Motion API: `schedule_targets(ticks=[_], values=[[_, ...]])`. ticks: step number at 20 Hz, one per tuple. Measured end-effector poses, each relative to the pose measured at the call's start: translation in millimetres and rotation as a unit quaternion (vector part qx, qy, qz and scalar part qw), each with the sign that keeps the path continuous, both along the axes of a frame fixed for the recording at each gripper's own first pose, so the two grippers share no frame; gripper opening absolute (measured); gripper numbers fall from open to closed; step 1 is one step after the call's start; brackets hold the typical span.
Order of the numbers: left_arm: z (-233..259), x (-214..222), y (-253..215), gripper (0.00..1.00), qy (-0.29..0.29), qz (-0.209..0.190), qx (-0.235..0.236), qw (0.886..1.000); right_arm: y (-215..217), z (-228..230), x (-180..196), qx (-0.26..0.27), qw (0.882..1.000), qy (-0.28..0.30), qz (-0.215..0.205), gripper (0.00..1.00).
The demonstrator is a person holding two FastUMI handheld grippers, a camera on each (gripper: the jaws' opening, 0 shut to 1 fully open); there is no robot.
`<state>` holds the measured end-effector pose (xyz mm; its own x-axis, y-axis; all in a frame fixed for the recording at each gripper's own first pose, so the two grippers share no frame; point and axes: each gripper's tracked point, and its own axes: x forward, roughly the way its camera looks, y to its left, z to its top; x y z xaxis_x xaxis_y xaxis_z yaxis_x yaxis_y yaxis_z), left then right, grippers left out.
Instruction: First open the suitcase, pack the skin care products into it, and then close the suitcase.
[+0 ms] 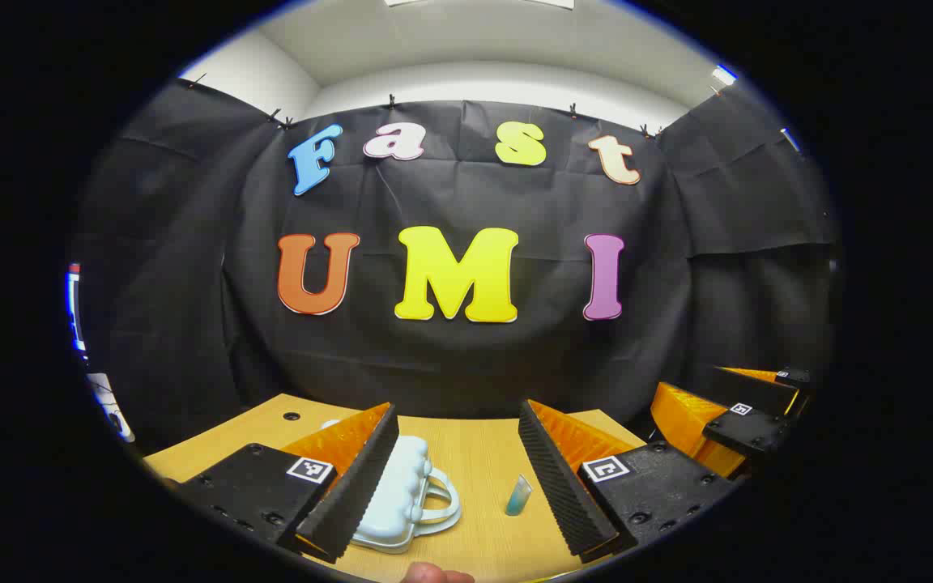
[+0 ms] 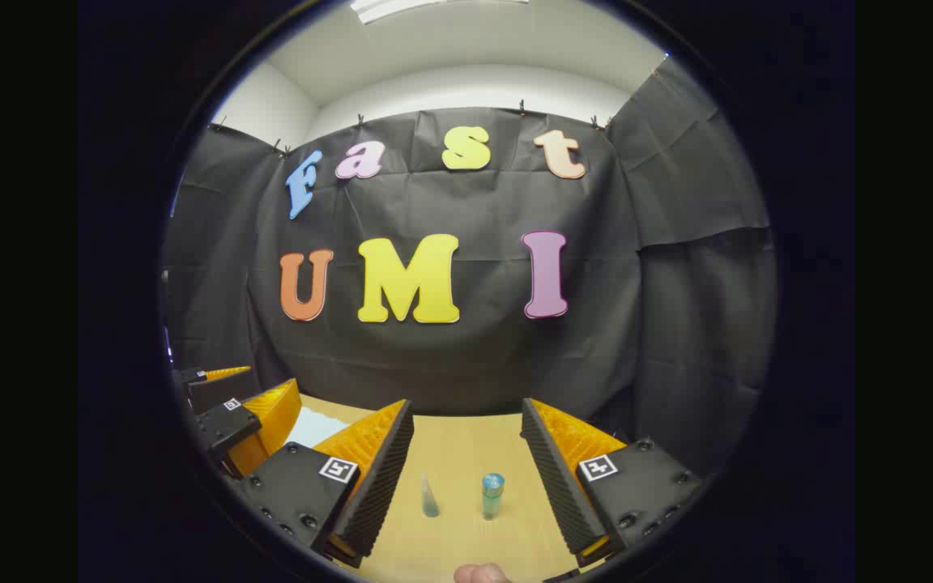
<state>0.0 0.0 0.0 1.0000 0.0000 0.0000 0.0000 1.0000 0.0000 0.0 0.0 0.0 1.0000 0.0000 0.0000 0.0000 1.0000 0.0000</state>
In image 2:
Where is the light blue suitcase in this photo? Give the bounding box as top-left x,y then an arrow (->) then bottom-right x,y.
284,406 -> 351,450

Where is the blue capped bottle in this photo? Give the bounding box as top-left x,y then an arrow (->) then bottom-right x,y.
481,473 -> 505,521

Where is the ceiling light panel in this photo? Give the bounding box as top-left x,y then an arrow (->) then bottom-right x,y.
351,0 -> 528,25

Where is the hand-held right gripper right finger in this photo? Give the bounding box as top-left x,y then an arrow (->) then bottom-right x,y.
521,397 -> 704,568

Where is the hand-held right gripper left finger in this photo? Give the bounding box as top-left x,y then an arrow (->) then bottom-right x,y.
241,398 -> 415,569

